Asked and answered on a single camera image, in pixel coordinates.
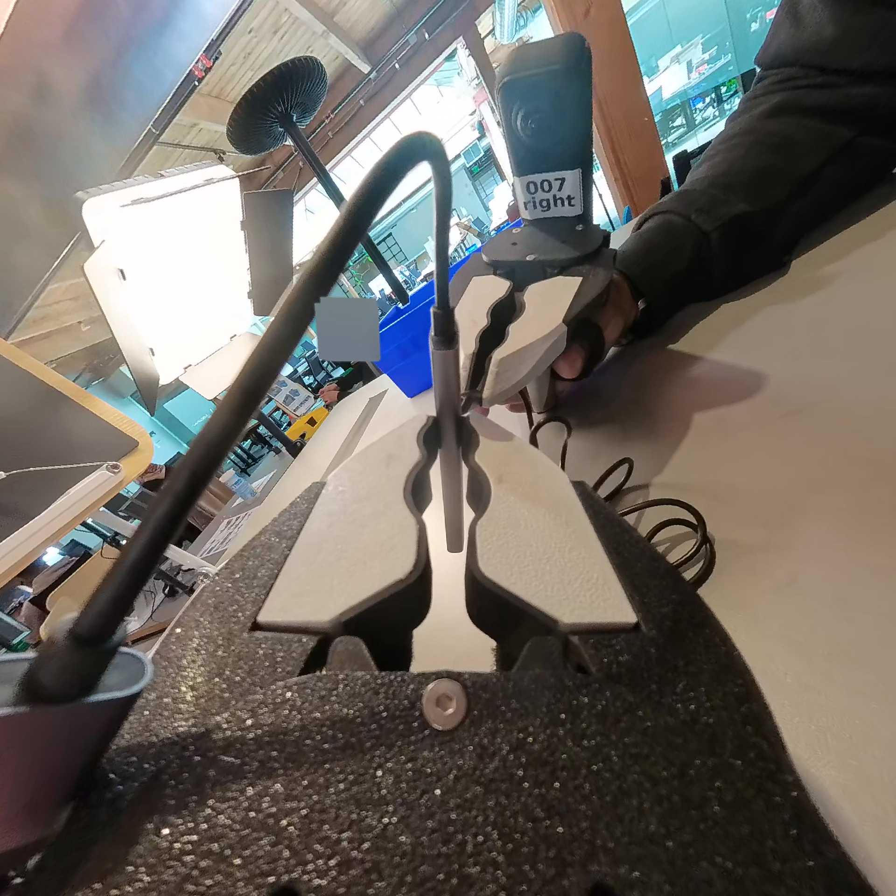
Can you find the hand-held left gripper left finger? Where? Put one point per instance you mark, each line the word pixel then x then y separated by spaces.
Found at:
pixel 350 546

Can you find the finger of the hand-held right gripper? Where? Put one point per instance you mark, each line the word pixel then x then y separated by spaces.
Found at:
pixel 476 308
pixel 532 336

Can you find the person's right hand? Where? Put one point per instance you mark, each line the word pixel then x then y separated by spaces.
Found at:
pixel 623 308

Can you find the blue plastic bin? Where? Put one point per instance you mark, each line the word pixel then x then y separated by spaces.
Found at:
pixel 413 336

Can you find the wooden post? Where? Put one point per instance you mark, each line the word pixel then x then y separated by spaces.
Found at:
pixel 630 105

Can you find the bright studio light panel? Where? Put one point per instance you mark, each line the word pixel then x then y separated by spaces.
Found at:
pixel 175 266

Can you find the black round lamp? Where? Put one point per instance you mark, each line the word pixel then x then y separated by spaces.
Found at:
pixel 276 105

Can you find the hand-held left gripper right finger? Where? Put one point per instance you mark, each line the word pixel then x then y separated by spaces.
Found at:
pixel 546 546

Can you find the wood-rimmed black board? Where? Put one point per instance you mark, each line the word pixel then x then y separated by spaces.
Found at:
pixel 49 420

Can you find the printed paper sign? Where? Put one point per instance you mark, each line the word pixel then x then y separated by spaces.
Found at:
pixel 238 521

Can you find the person's right forearm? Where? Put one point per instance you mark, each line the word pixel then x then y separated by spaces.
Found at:
pixel 735 210

